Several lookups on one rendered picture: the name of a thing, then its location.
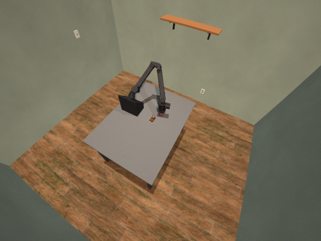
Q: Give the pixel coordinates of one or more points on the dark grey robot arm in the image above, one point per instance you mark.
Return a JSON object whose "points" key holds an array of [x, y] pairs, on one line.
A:
{"points": [[136, 88]]}

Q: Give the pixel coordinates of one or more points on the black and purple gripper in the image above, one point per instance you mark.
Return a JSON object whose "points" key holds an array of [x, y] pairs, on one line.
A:
{"points": [[161, 110]]}

